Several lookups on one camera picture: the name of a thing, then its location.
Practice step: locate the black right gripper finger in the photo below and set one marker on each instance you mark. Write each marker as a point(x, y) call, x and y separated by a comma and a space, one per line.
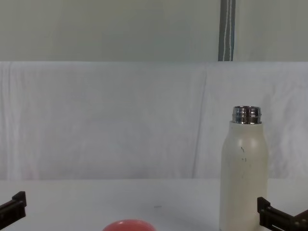
point(264, 211)

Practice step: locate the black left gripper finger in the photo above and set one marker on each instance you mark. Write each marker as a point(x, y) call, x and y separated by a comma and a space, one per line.
point(18, 204)

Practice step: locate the cream vacuum bottle steel neck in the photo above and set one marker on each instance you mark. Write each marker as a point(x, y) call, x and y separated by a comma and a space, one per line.
point(243, 180)

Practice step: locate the white table cloth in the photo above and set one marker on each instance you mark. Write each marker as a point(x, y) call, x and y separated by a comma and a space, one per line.
point(120, 199)

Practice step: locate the pink cup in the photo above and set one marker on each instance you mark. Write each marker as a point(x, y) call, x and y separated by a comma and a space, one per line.
point(128, 226)

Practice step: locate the white wrinkled curtain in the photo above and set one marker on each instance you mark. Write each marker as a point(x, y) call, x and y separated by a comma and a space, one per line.
point(96, 120)

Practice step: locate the pale smooth curtain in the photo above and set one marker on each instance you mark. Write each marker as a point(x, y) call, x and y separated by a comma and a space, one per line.
point(96, 29)

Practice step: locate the grey striped post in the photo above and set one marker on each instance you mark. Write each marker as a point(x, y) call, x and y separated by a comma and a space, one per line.
point(227, 29)

